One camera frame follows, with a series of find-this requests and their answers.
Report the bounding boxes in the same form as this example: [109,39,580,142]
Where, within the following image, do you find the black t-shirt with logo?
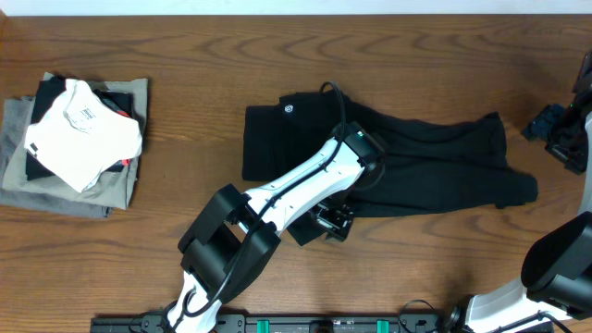
[242,91,538,217]

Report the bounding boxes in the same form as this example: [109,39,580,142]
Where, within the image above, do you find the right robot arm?
[441,55,591,333]

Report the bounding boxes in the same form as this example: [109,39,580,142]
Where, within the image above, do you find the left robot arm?
[165,122,388,332]

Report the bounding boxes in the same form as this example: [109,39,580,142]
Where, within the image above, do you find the beige folded garment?
[1,79,148,209]

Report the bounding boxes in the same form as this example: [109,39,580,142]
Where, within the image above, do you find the white folded t-shirt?
[23,79,142,192]

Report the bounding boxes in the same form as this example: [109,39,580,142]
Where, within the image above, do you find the black folded garment red accents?
[25,77,134,180]

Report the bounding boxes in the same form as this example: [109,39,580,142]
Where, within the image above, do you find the grey folded garment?
[1,97,112,218]

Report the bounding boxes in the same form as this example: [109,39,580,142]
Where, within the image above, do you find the left black cable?
[182,80,348,320]

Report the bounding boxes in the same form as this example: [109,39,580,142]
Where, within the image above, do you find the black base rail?
[90,313,555,333]

